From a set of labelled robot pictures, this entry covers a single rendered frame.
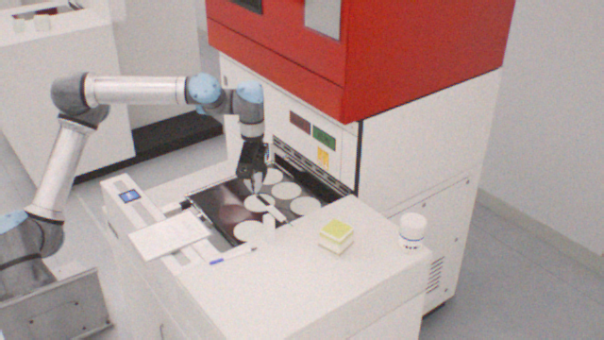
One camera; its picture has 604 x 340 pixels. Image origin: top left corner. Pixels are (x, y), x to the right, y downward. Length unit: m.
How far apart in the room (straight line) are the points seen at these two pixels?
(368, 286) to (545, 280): 1.75
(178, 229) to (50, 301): 0.40
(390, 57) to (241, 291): 0.78
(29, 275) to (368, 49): 1.07
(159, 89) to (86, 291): 0.55
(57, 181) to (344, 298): 0.87
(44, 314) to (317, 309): 0.68
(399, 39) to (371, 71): 0.13
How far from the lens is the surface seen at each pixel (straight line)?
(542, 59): 3.05
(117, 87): 1.57
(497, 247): 3.26
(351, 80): 1.61
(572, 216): 3.24
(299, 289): 1.49
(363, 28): 1.58
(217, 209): 1.87
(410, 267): 1.60
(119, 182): 1.97
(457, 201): 2.35
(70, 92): 1.62
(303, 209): 1.86
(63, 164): 1.74
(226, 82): 2.31
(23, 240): 1.63
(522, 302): 2.99
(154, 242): 1.67
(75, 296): 1.57
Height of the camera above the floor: 2.02
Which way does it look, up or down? 34 degrees down
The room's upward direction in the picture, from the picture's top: straight up
